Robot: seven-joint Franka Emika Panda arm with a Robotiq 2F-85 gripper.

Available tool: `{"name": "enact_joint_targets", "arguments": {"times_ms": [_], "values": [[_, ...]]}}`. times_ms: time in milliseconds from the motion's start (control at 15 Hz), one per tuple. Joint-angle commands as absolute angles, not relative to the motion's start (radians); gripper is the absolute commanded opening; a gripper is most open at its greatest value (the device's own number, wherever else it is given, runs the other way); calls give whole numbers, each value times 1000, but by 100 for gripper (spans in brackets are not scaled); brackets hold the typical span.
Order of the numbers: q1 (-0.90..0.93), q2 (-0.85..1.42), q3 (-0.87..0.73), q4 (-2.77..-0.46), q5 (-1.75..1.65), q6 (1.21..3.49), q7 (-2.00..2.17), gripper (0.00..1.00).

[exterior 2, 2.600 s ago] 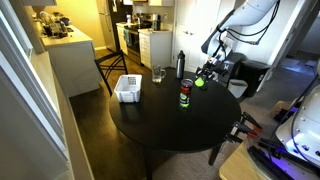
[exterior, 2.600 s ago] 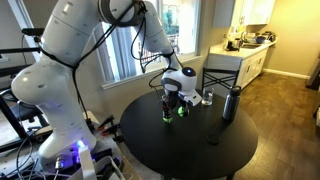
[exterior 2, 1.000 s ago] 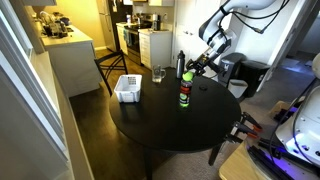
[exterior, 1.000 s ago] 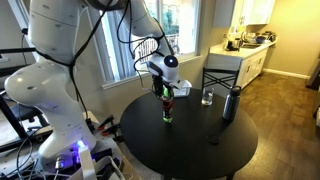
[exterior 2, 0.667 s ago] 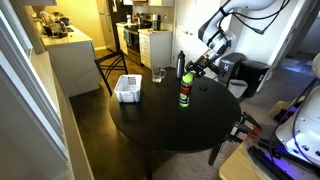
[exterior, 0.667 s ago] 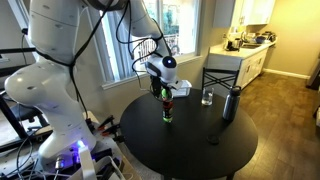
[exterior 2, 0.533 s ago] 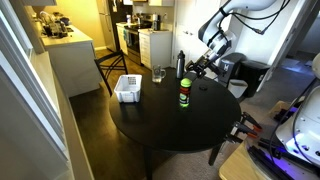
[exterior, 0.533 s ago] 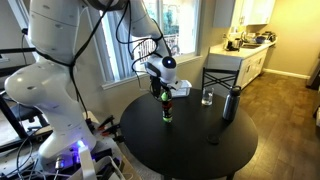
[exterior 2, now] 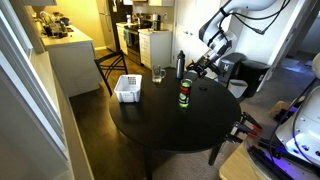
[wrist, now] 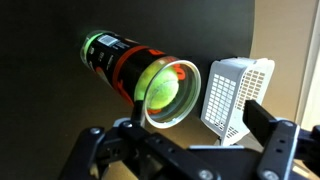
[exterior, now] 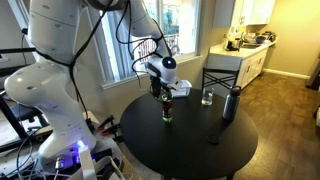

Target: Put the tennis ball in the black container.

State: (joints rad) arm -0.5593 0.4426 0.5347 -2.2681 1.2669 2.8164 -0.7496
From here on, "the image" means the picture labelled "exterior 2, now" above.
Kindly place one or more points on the black trash can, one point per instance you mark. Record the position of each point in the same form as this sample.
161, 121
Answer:
254, 77

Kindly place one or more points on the clear glass mug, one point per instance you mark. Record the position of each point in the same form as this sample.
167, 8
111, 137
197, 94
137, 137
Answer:
158, 73

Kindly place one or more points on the wooden board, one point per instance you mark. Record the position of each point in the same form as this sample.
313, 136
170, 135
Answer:
236, 165

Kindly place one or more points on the white door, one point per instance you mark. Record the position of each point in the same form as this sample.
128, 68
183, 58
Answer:
193, 30

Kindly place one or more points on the clutter on kitchen counter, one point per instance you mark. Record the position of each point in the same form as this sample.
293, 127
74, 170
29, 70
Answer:
55, 26

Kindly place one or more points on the white window frame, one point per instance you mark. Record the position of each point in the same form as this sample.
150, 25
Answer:
36, 110

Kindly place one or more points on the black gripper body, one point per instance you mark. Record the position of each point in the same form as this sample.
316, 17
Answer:
205, 63

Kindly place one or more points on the white kitchen counter cabinet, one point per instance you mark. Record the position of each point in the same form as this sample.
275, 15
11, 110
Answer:
71, 63

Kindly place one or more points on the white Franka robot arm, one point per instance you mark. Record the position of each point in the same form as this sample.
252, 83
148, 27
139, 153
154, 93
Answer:
216, 33

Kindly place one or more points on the black cross-back chair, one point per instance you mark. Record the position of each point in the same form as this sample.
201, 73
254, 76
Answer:
111, 68

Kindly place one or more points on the black round lid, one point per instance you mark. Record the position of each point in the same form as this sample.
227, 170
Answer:
203, 88

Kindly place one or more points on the robot base platform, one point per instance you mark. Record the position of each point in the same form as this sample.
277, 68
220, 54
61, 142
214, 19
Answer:
283, 160

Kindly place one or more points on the grey metal water bottle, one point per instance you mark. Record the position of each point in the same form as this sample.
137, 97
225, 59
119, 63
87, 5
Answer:
180, 65

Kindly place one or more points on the small white bin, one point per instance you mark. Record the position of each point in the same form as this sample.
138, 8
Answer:
238, 88

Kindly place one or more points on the white plastic basket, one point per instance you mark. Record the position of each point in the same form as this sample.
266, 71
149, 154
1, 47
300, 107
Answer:
128, 88

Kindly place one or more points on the white floor cabinet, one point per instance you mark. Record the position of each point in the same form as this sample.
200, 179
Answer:
155, 48

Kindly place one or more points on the dark refrigerator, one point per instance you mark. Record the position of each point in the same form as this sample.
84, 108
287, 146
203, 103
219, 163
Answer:
113, 23

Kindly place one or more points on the steel kitchen stove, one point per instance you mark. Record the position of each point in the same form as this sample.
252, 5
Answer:
133, 41

